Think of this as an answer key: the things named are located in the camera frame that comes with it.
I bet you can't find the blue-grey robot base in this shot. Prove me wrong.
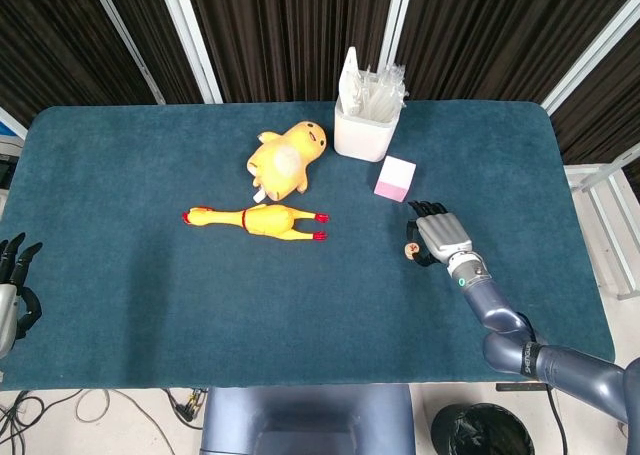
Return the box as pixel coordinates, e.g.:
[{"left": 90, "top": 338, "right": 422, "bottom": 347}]
[{"left": 199, "top": 383, "right": 416, "bottom": 455}]

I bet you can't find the blue white sign board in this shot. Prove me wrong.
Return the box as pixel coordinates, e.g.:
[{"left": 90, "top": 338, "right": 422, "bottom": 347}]
[{"left": 0, "top": 107, "right": 29, "bottom": 141}]

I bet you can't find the yellow plush duck toy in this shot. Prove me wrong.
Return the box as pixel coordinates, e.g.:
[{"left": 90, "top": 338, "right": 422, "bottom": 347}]
[{"left": 245, "top": 119, "right": 328, "bottom": 205}]

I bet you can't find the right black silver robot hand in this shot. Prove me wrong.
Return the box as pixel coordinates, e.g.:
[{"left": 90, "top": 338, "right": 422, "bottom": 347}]
[{"left": 403, "top": 200, "right": 475, "bottom": 269}]

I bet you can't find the white metal rack frame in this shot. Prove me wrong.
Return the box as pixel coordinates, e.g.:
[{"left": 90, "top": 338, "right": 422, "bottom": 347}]
[{"left": 563, "top": 142, "right": 640, "bottom": 301}]

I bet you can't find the yellow rubber chicken toy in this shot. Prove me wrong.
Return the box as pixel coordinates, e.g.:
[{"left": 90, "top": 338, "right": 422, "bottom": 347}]
[{"left": 181, "top": 203, "right": 331, "bottom": 242}]

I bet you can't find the teal fabric table mat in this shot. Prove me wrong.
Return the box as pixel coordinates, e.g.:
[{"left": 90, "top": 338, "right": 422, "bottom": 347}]
[{"left": 0, "top": 100, "right": 617, "bottom": 391}]

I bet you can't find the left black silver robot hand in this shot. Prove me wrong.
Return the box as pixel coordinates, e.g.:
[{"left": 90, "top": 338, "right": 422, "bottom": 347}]
[{"left": 0, "top": 233, "right": 45, "bottom": 360}]

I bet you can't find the black trash bin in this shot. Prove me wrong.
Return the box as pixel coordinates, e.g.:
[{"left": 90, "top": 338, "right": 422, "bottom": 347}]
[{"left": 430, "top": 402, "right": 536, "bottom": 455}]

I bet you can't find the clear plastic-wrapped straws bundle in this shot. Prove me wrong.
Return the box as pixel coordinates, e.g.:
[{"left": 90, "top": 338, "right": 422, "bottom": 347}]
[{"left": 355, "top": 62, "right": 410, "bottom": 122}]

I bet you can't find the dark brown pleated curtain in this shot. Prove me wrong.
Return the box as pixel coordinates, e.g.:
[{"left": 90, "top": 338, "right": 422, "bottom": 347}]
[{"left": 0, "top": 0, "right": 640, "bottom": 166}]

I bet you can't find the white square plastic container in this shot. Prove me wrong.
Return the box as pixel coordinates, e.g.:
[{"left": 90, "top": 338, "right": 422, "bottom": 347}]
[{"left": 333, "top": 96, "right": 401, "bottom": 163}]

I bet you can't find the white paper packet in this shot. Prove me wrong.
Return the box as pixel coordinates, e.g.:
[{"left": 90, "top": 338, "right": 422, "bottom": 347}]
[{"left": 338, "top": 46, "right": 362, "bottom": 115}]

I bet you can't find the black floor cable bundle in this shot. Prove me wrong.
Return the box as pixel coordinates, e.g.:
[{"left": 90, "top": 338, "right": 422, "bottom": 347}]
[{"left": 0, "top": 388, "right": 49, "bottom": 455}]

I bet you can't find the black power plug cable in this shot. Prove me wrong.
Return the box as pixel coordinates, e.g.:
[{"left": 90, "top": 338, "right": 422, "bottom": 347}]
[{"left": 163, "top": 387, "right": 209, "bottom": 430}]

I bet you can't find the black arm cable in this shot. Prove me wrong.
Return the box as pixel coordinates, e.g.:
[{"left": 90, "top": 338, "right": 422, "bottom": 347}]
[{"left": 543, "top": 387, "right": 571, "bottom": 455}]

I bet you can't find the grey floor cable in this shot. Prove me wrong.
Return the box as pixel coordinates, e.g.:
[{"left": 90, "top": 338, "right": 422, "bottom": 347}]
[{"left": 74, "top": 387, "right": 176, "bottom": 455}]

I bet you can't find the pink white cube block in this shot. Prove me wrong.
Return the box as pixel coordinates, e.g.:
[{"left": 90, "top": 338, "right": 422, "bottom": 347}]
[{"left": 373, "top": 155, "right": 418, "bottom": 204}]

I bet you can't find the white metal frame post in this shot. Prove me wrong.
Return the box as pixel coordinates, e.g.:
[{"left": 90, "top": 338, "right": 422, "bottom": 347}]
[
  {"left": 377, "top": 0, "right": 417, "bottom": 101},
  {"left": 84, "top": 0, "right": 167, "bottom": 106},
  {"left": 154, "top": 0, "right": 224, "bottom": 105},
  {"left": 540, "top": 0, "right": 640, "bottom": 117}
]

